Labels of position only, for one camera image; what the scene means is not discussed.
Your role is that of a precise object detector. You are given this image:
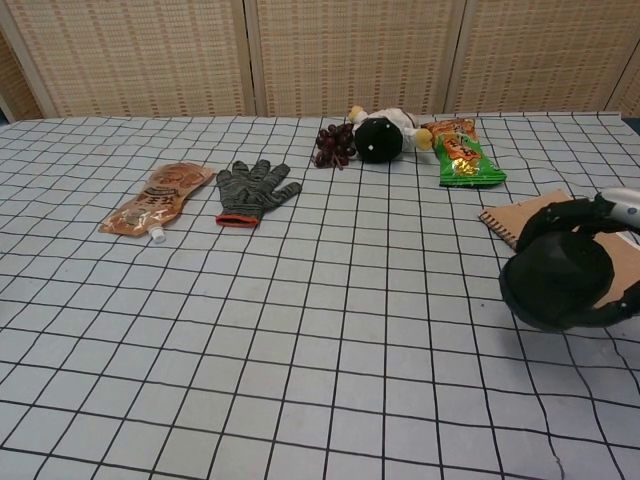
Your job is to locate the black round bowl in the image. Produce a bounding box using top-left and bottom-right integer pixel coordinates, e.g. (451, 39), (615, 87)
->
(499, 233), (616, 334)

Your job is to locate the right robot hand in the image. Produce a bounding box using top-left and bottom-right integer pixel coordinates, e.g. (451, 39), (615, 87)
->
(514, 187), (640, 332)

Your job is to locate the brown spiral notebook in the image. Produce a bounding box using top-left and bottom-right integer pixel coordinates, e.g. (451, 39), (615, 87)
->
(477, 188), (640, 307)

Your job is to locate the checked light blue tablecloth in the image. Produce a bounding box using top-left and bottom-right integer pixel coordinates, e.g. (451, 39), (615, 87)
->
(0, 110), (640, 480)

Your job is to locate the green snack bag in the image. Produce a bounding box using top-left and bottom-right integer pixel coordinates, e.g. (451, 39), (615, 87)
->
(421, 118), (508, 189)

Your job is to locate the orange spout pouch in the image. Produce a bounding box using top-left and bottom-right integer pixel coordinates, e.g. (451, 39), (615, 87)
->
(97, 162), (216, 245)

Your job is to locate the purple grape bunch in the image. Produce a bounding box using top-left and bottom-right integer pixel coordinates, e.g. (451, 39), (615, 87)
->
(311, 122), (357, 171)

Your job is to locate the bamboo folding screen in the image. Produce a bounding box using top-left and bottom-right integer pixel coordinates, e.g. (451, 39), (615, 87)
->
(0, 0), (640, 122)

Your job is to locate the grey knit work glove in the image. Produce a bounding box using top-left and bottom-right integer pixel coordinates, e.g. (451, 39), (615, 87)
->
(214, 160), (304, 229)

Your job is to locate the black and white plush toy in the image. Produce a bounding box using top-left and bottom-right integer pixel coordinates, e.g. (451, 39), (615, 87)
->
(348, 104), (434, 165)

